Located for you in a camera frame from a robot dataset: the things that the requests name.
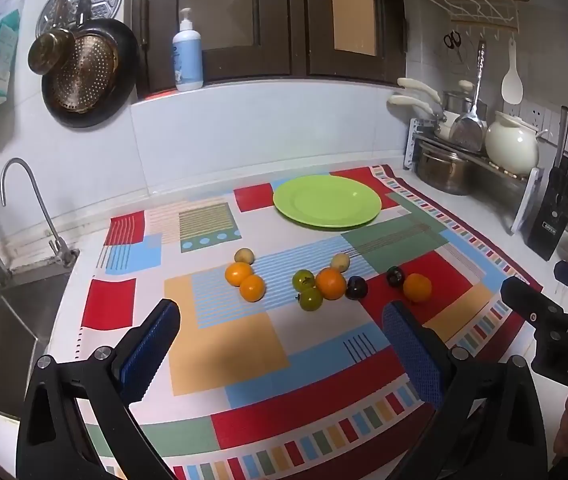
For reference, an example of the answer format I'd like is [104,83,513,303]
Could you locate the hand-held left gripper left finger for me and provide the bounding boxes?
[16,298,182,480]

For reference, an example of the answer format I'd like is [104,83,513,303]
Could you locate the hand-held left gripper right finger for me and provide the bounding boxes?
[381,301,550,480]

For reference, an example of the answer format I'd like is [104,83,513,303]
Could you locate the orange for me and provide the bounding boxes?
[315,267,348,301]
[225,262,251,287]
[403,273,433,303]
[239,274,266,303]

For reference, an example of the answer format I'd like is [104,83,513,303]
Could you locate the green plate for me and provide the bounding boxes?
[272,175,382,229]

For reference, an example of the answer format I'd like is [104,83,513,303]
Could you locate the black knife block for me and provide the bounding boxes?
[524,164,568,261]

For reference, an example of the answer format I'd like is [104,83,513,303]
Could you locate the colourful patterned table mat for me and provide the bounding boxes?
[81,164,545,480]

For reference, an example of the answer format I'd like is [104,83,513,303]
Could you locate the white steel dish rack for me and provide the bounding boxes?
[404,117,543,236]

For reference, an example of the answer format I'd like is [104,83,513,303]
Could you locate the steel sink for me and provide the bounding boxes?
[0,266,73,422]

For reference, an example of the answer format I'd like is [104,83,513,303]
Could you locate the white ceramic pot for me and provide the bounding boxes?
[485,111,551,174]

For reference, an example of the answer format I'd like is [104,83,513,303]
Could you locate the steel stockpot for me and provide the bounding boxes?
[416,140,476,197]

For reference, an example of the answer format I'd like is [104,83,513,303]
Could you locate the steel slotted turner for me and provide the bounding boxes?
[449,40,488,154]

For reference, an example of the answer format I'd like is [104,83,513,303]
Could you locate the steel gooseneck faucet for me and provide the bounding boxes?
[0,158,80,267]

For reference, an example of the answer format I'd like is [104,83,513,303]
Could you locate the white rice paddle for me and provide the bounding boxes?
[501,35,524,106]

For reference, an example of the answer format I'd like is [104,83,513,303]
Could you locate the steel pot with lid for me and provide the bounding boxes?
[441,80,488,117]

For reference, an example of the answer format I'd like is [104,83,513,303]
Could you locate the gold perforated strainer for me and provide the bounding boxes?
[59,34,120,111]

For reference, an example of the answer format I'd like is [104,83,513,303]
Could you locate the white blue pump bottle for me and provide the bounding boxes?
[172,8,205,92]

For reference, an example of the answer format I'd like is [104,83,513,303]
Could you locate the black frying pan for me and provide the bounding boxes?
[41,0,140,128]

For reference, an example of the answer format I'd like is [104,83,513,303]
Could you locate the small brass pot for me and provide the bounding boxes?
[27,30,76,77]

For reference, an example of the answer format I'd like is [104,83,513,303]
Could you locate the brown cardboard sheet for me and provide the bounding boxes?
[329,0,380,57]

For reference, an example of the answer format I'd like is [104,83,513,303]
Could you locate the dark wooden window sash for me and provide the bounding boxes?
[304,0,408,85]
[129,0,306,95]

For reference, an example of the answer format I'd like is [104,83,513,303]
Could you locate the black handled knife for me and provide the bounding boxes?
[556,106,568,171]

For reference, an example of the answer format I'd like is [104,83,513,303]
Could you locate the white wall outlets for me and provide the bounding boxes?
[506,99,561,134]

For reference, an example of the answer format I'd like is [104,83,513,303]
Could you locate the cream handled pan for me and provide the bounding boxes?
[397,78,447,123]
[387,94,452,141]

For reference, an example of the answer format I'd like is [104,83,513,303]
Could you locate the wooden hook rail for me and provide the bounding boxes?
[451,7,521,34]

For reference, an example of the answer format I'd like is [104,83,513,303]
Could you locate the white wire rack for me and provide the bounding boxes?
[411,0,520,23]

